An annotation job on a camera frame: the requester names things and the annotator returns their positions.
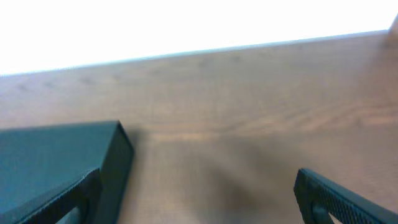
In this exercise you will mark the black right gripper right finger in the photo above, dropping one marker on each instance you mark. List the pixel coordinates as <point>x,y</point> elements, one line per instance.
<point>320,199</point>

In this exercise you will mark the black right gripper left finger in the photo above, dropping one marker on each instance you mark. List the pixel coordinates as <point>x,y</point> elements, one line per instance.
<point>75,201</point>

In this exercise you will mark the black gift box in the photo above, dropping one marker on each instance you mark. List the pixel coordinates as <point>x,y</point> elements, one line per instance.
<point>36,160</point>

